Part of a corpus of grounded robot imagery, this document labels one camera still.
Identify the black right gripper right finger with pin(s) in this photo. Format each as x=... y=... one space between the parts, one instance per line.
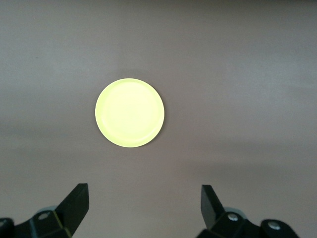
x=215 y=215

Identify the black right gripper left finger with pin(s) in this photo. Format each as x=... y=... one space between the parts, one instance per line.
x=71 y=213

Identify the yellow round plate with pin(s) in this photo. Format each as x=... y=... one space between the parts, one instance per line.
x=129 y=112

